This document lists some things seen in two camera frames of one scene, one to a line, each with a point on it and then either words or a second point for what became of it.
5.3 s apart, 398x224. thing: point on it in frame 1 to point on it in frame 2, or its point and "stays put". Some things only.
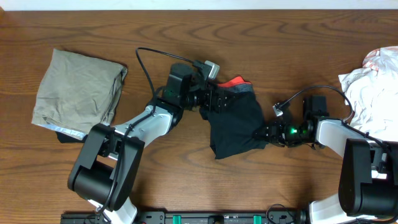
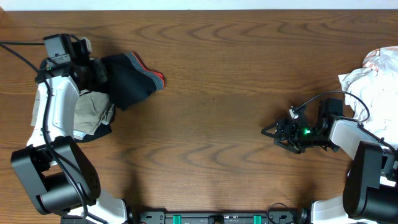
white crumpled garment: [372, 93] stays put
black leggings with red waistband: [231, 131] to [129, 83]
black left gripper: [217, 107] to [96, 65]
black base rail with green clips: [199, 218] stays put
